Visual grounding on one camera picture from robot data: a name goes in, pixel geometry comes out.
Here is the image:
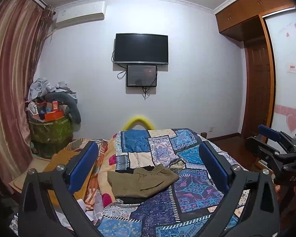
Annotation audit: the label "white wall air conditioner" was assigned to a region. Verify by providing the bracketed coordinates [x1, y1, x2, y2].
[55, 1, 106, 29]

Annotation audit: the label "grey long pillow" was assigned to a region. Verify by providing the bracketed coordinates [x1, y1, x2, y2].
[44, 92, 82, 124]

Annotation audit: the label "small black wall screen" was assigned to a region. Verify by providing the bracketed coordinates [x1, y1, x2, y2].
[126, 64, 158, 87]

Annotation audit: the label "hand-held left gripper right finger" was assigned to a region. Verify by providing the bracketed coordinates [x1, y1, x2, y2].
[199, 141, 281, 237]

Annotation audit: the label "pile of grey clothes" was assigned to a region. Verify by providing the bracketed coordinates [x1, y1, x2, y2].
[28, 78, 77, 102]

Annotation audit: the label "peach floral bed sheet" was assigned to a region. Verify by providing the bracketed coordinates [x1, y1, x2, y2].
[89, 138, 119, 211]

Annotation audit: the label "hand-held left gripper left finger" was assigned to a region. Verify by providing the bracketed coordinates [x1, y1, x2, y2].
[18, 141, 101, 237]

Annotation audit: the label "white sliding wardrobe door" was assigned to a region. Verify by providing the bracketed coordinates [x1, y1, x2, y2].
[261, 11, 296, 140]

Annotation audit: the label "green fabric bin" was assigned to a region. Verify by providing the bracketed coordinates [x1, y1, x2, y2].
[28, 116, 75, 159]

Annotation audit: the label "black wall television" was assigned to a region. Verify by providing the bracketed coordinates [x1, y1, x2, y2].
[113, 33, 169, 65]

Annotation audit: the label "tan floor mat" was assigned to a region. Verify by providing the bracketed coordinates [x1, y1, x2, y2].
[9, 156, 53, 193]

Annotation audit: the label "yellow curved object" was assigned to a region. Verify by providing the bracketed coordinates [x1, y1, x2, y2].
[122, 115, 155, 131]

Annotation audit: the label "brown wooden wardrobe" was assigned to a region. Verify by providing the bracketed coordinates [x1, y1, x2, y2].
[215, 0, 296, 140]

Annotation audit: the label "olive green pants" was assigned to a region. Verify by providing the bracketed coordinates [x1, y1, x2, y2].
[107, 164, 180, 199]

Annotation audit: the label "pink striped curtain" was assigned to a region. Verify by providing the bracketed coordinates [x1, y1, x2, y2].
[0, 0, 55, 199]

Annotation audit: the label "blue patchwork quilt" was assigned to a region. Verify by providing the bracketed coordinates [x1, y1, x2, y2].
[96, 128, 249, 237]

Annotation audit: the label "orange box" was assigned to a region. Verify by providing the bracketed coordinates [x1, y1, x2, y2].
[43, 111, 65, 122]

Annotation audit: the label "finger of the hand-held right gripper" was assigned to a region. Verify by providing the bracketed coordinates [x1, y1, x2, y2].
[247, 136, 277, 162]
[258, 125, 290, 151]

